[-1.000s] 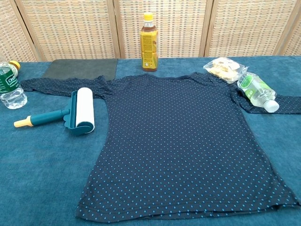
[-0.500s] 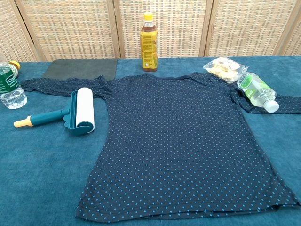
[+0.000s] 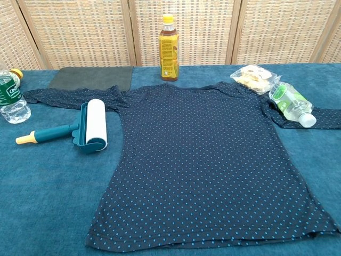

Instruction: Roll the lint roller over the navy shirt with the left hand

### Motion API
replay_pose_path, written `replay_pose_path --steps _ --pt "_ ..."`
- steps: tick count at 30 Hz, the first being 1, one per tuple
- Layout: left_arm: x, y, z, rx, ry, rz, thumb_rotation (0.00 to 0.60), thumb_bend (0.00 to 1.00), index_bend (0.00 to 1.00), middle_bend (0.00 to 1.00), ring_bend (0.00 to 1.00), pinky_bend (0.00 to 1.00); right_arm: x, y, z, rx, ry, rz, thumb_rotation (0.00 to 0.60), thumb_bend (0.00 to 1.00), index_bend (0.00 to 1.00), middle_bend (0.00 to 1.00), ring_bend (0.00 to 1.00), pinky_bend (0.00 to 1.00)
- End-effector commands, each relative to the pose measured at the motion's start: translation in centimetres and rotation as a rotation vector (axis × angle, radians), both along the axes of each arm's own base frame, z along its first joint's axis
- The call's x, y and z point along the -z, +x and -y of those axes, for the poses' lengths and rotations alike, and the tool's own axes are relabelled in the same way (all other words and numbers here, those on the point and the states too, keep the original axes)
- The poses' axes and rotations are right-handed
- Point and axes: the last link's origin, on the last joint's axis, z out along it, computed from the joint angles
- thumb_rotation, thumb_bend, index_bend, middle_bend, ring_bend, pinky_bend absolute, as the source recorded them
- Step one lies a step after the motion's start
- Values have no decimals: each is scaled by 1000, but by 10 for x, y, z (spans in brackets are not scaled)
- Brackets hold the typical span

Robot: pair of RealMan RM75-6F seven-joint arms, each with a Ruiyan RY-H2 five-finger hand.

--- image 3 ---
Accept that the teal lint roller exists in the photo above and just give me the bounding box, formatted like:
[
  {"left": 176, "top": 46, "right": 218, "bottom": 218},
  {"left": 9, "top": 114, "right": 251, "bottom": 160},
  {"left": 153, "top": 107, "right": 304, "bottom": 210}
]
[{"left": 15, "top": 99, "right": 109, "bottom": 155}]

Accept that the navy polka dot shirt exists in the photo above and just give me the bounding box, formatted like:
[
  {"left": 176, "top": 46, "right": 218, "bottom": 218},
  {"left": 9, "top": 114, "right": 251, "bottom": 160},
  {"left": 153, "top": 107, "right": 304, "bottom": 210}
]
[{"left": 23, "top": 82, "right": 341, "bottom": 253}]

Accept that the yellow label tea bottle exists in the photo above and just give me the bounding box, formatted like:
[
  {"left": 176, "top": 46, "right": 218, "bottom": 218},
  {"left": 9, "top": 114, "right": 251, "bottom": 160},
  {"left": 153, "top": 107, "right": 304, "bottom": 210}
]
[{"left": 158, "top": 13, "right": 180, "bottom": 82}]

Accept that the dark grey mat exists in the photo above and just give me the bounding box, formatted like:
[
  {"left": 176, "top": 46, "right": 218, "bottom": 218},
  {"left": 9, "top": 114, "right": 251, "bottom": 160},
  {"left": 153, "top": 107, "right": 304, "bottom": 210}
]
[{"left": 48, "top": 66, "right": 134, "bottom": 91}]

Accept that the clear snack bag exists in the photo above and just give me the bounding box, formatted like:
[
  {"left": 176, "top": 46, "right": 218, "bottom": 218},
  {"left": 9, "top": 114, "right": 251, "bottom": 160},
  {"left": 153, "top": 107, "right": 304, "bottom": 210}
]
[{"left": 230, "top": 64, "right": 282, "bottom": 95}]

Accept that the clear bottle white cap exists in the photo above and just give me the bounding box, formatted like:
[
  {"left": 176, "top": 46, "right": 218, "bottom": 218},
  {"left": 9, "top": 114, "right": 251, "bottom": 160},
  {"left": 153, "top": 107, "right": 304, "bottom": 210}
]
[{"left": 268, "top": 82, "right": 318, "bottom": 128}]

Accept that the woven folding screen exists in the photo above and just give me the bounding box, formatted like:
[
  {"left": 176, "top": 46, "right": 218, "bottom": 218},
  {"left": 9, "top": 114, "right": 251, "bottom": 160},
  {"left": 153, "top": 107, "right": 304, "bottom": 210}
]
[{"left": 0, "top": 0, "right": 341, "bottom": 70}]

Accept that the teal table cover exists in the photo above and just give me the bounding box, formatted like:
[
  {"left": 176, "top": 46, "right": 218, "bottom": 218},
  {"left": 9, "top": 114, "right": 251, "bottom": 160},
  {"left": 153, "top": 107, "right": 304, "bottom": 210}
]
[{"left": 0, "top": 63, "right": 341, "bottom": 256}]

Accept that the clear water bottle green label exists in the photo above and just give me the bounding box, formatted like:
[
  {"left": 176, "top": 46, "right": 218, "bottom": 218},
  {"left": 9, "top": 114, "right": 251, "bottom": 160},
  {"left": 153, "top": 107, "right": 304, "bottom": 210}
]
[{"left": 0, "top": 69, "right": 31, "bottom": 124}]

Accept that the white drink bottle yellow cap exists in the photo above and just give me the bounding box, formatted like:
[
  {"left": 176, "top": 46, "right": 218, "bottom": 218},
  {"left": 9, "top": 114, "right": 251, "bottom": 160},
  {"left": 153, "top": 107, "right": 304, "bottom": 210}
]
[{"left": 10, "top": 68, "right": 23, "bottom": 87}]

